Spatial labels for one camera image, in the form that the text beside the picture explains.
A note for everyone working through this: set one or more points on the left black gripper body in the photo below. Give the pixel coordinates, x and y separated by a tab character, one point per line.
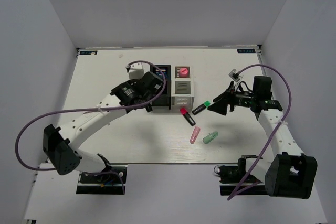
148	99

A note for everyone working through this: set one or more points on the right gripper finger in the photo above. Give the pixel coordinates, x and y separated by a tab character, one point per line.
224	97
219	107

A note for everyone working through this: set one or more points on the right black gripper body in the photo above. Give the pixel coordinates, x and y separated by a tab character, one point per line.
242	98

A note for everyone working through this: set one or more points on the pink cap glitter bottle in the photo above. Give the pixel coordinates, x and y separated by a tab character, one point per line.
182	72

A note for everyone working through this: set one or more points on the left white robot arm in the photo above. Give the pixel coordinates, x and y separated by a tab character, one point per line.
61	144

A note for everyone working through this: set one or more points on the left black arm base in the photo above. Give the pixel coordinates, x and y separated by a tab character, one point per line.
107	184

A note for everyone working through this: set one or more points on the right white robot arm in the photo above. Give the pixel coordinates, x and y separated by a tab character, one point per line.
291	174

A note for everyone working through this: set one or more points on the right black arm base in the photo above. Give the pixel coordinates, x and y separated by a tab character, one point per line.
229	176

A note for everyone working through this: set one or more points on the green cap black highlighter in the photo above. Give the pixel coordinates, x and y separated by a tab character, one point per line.
201	108

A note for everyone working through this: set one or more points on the pink correction tape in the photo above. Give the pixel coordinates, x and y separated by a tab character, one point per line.
195	134

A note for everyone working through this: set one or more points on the green correction tape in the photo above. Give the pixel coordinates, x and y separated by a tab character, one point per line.
211	136

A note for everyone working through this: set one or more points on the red cap black highlighter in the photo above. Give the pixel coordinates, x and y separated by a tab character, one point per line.
187	116

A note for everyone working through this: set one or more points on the white slotted organizer box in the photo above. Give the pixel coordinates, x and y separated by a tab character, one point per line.
182	90

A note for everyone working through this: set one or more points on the right blue corner label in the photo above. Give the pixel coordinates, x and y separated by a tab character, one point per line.
246	51

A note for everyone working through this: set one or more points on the blue corner label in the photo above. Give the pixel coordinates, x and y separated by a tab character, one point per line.
88	52
246	51

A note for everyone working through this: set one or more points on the left blue corner label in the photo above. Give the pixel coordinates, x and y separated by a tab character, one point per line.
88	52

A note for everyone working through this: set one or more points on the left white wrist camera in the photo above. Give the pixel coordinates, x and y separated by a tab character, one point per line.
135	71

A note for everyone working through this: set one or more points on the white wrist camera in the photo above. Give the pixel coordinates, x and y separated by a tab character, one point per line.
135	71
235	76

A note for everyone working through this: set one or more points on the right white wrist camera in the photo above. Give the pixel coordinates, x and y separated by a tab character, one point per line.
235	76

